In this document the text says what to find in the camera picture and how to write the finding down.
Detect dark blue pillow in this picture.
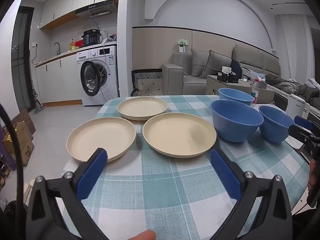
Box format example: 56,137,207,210
230,59,243,79

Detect white upper kitchen cabinets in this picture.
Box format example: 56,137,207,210
39,0,119,29

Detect floor mop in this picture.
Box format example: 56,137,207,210
30,79,45,114

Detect clear water bottle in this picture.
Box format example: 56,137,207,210
251,79,259,105

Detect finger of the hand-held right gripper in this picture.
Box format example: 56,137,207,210
288,124,314,144
294,116,316,132

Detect brown patterned box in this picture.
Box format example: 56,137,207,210
11,109,37,135

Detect cardboard box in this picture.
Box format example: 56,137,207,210
2,121,35,167

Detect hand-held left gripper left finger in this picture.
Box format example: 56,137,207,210
26,148,108,240

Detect person's left hand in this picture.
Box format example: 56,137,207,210
129,230,157,240

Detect black rice cooker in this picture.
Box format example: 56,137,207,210
82,29,102,47

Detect grey sofa cushion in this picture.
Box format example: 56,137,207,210
200,50,233,79
191,48,213,78

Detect white washing machine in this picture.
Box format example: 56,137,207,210
76,45,118,106

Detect black white patterned mat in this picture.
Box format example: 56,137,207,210
131,69,164,97

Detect white kitchen counter cabinet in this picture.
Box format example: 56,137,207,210
35,50,83,107

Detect grey sofa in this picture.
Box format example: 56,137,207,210
161,44,282,97

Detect cream plate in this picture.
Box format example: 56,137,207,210
142,112,217,158
66,117,137,163
117,97,168,121

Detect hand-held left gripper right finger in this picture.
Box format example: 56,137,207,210
210,149,293,240

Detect green white wall charger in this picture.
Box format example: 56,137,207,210
177,39,189,53

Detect grey side cabinet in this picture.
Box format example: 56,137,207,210
205,75,275,104

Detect range hood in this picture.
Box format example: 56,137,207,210
75,0,118,20

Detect black cable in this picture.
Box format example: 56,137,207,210
0,102,25,193

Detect person's right hand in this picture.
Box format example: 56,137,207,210
307,161,316,193

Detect grey blanket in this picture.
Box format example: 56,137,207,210
265,74,320,105

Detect blue bowl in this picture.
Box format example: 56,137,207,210
210,100,264,143
258,105,295,143
218,88,254,107

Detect teal checked tablecloth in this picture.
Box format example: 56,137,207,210
61,95,310,240

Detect black box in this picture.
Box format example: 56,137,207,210
217,71,242,83

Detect dark glass door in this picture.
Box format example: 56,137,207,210
11,6,34,113

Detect white appliance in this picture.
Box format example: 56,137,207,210
285,94,310,120

